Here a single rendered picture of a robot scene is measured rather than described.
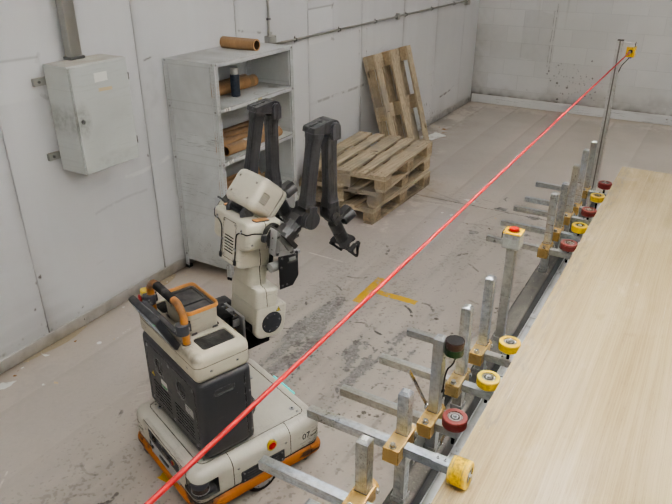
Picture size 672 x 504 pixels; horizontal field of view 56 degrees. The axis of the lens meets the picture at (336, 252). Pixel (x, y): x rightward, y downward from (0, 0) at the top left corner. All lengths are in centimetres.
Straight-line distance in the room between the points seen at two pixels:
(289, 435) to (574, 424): 134
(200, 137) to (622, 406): 316
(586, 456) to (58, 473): 238
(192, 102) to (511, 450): 317
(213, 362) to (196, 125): 224
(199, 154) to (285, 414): 212
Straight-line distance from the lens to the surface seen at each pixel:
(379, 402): 222
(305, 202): 257
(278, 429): 300
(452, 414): 213
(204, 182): 457
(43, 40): 397
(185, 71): 442
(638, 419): 230
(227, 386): 270
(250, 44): 470
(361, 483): 176
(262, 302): 280
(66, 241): 422
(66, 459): 350
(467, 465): 187
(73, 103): 382
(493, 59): 1009
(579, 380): 239
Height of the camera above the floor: 227
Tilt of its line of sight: 26 degrees down
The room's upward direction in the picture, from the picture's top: straight up
